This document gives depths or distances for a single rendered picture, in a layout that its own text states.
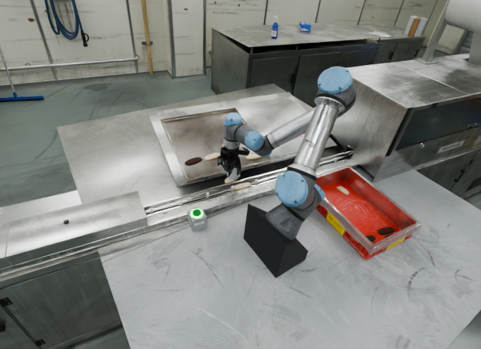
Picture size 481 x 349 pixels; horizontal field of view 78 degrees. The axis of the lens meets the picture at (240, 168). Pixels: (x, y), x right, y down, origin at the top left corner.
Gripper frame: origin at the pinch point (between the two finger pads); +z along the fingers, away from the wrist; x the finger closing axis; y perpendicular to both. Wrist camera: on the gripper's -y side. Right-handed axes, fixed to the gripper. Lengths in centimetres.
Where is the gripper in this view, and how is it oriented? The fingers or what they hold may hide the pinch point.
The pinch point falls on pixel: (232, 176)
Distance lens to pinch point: 148.8
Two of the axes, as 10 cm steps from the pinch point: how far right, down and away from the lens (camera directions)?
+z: -0.7, 7.7, 6.3
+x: 6.9, 5.0, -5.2
